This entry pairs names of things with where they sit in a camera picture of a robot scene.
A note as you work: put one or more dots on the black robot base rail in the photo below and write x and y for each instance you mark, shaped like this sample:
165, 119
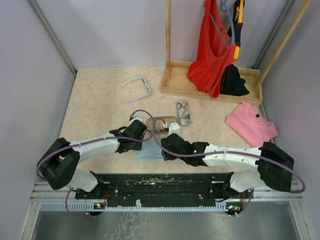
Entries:
161, 190

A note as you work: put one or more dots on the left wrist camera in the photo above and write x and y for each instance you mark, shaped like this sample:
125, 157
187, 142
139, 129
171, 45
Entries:
136, 118

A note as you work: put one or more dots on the light blue cloth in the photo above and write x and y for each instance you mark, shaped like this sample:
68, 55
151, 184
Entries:
150, 152

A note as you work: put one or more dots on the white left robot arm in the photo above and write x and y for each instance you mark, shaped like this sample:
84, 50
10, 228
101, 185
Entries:
58, 166

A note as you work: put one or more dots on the plaid brown glasses case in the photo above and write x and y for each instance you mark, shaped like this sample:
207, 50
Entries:
162, 124

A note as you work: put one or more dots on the map print glasses case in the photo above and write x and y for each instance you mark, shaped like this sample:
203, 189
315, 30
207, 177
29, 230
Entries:
183, 113

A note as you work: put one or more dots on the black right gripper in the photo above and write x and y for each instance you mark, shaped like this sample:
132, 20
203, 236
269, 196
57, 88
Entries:
167, 156

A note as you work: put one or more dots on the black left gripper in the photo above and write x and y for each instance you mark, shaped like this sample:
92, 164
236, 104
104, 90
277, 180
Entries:
137, 146

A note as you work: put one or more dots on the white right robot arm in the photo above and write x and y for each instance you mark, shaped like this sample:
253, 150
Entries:
267, 165

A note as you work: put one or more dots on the pink folded shirt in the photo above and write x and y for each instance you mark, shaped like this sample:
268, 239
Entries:
250, 125

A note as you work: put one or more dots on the black garment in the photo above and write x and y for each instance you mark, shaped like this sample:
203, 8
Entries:
231, 82

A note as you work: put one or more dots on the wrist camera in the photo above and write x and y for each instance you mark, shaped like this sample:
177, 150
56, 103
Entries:
136, 118
172, 128

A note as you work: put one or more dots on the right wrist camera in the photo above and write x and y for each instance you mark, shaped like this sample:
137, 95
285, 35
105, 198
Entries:
172, 128

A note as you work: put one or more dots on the wooden clothes rack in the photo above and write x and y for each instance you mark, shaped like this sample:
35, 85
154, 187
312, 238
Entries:
176, 83

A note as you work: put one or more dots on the red garment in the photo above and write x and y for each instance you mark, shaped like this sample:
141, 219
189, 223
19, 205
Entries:
215, 52

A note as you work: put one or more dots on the white sunglasses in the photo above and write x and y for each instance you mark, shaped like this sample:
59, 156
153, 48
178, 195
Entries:
145, 84

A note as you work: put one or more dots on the yellow black hanger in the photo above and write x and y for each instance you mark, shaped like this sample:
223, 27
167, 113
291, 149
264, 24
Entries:
236, 29

